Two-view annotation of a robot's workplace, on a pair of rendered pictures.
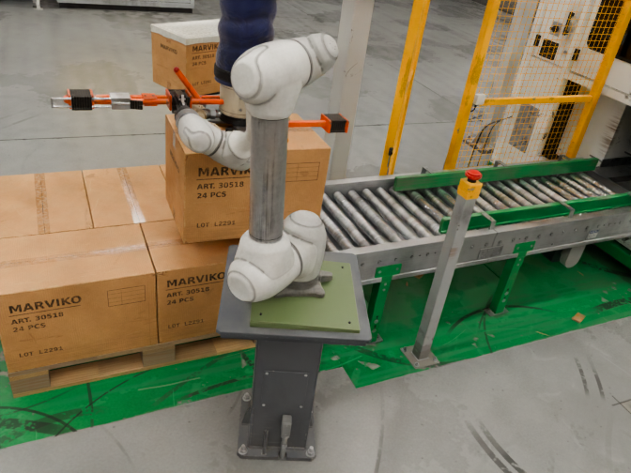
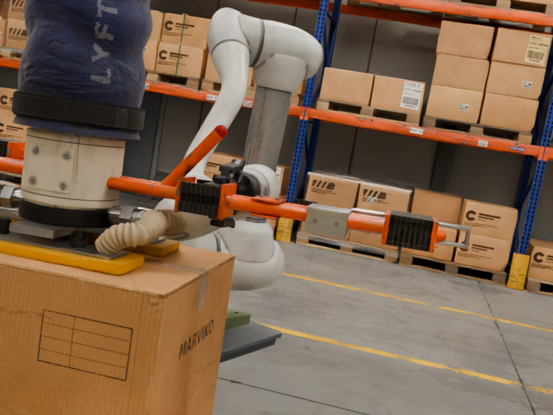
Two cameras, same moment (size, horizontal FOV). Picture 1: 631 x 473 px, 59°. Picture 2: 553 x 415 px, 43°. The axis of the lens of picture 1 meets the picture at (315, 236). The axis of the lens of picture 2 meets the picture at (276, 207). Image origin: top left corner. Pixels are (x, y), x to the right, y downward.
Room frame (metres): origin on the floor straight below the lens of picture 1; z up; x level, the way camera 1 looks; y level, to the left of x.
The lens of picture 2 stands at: (2.96, 1.43, 1.34)
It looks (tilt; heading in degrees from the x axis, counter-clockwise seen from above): 7 degrees down; 218
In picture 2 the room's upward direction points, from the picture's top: 10 degrees clockwise
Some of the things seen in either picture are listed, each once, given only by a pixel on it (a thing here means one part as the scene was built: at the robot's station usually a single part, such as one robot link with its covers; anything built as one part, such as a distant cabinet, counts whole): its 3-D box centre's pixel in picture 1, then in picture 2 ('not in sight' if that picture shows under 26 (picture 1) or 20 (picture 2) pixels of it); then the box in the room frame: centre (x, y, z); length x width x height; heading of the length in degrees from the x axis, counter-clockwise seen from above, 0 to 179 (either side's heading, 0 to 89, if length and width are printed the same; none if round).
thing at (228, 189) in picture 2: (178, 99); (206, 197); (2.08, 0.60, 1.20); 0.10 x 0.08 x 0.06; 28
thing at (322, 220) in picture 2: (120, 100); (327, 221); (1.98, 0.79, 1.20); 0.07 x 0.07 x 0.04; 28
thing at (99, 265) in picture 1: (138, 247); not in sight; (2.27, 0.86, 0.34); 1.20 x 1.00 x 0.40; 118
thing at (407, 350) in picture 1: (420, 354); not in sight; (2.16, -0.61, 0.01); 0.15 x 0.15 x 0.03; 28
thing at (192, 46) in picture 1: (203, 56); not in sight; (4.08, 0.98, 0.82); 0.60 x 0.40 x 0.40; 141
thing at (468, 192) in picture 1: (442, 277); not in sight; (2.16, -0.61, 0.50); 0.07 x 0.07 x 1.00; 28
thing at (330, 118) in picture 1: (333, 123); (3, 151); (2.11, -0.01, 1.18); 0.09 x 0.08 x 0.05; 28
